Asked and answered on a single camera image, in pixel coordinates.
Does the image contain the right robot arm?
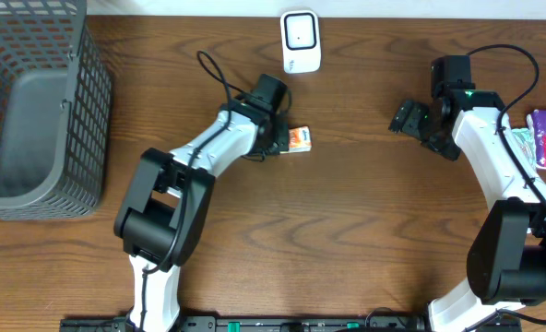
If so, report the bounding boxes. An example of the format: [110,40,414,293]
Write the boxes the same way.
[389,55,546,331]

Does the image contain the orange white snack packet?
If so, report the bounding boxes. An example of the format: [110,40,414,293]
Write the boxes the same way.
[288,126,312,153]

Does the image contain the grey plastic mesh basket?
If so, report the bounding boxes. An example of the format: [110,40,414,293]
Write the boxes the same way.
[0,0,113,220]

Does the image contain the white barcode scanner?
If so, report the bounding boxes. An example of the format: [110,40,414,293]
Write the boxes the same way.
[279,10,322,74]

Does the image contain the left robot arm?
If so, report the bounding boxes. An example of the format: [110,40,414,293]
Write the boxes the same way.
[113,75,290,331]

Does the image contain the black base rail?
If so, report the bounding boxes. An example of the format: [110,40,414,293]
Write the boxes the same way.
[59,314,523,332]

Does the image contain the teal snack packet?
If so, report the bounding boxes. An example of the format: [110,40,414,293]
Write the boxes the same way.
[512,127,537,171]

